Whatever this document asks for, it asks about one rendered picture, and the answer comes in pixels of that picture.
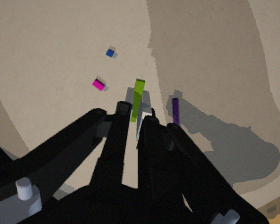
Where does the small magenta block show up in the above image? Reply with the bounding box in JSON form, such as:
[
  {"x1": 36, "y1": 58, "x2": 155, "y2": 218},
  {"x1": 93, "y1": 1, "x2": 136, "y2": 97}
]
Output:
[{"x1": 92, "y1": 79, "x2": 105, "y2": 91}]

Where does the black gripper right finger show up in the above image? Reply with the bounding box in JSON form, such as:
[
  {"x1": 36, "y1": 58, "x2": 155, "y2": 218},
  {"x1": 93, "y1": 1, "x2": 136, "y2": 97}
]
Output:
[{"x1": 136, "y1": 90, "x2": 269, "y2": 224}]

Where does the purple rod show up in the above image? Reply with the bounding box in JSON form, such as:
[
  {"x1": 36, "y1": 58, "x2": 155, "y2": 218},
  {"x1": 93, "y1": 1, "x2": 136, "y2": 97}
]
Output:
[{"x1": 172, "y1": 98, "x2": 179, "y2": 125}]

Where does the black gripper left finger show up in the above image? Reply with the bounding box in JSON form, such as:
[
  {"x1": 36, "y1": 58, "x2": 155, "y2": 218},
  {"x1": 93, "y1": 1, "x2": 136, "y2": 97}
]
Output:
[{"x1": 0, "y1": 87, "x2": 134, "y2": 224}]

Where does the lime green rod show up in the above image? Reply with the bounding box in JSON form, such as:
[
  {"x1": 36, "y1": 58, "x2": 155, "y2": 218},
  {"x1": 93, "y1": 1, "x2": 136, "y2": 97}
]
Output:
[{"x1": 130, "y1": 79, "x2": 145, "y2": 123}]

